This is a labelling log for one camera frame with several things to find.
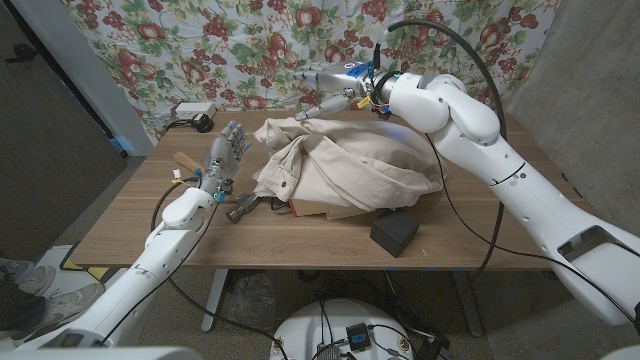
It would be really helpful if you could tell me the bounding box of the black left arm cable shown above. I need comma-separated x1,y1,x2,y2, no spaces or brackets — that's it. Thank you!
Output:
97,174,221,349

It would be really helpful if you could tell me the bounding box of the black door handle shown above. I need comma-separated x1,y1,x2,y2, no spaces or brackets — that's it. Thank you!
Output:
4,43,39,64

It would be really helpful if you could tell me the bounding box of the beige jacket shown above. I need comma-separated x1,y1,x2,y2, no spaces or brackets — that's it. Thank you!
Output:
251,117,446,213

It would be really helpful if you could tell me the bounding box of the white table leg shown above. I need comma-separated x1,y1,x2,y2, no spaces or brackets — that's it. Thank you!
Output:
201,268,229,333

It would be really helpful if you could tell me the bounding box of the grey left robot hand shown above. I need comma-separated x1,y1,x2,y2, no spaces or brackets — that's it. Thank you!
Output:
198,121,252,201

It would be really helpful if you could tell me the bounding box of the hammer with wooden handle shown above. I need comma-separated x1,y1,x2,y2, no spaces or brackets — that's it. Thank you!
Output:
173,151,262,225

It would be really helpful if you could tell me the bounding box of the black plug adapter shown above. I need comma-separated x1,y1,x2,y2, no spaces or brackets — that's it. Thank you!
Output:
164,112,215,134

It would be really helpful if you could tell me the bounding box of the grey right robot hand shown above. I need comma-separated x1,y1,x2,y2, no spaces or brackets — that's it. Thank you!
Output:
293,60,386,122

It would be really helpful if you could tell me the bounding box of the wooden drawer red front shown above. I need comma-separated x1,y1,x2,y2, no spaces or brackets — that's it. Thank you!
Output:
270,196,331,218

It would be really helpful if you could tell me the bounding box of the dark trouser leg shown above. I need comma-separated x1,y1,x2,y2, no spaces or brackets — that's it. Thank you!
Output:
0,274,47,334

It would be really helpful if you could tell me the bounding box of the grey sneaker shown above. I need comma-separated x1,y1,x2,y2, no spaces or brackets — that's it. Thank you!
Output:
0,258,57,297
44,282,106,321

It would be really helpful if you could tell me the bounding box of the clear plastic bag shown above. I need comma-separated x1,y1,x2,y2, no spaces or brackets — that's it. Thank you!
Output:
222,272,279,331

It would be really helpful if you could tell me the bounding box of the grey table leg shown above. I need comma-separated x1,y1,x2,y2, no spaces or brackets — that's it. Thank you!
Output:
452,269,484,338

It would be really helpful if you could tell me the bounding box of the white power strip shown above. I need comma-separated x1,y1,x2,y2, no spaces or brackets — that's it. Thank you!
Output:
174,102,218,121

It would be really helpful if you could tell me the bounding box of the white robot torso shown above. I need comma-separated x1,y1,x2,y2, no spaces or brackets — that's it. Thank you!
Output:
269,298,415,360

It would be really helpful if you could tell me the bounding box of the floral fruit print backdrop cloth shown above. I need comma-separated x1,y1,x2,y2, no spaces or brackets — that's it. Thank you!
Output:
62,0,561,144

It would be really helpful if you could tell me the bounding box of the black module with blue label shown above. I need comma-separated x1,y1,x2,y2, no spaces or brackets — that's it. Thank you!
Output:
345,322,372,351

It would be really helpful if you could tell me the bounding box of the black box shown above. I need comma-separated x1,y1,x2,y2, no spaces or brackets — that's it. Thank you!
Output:
369,208,422,259

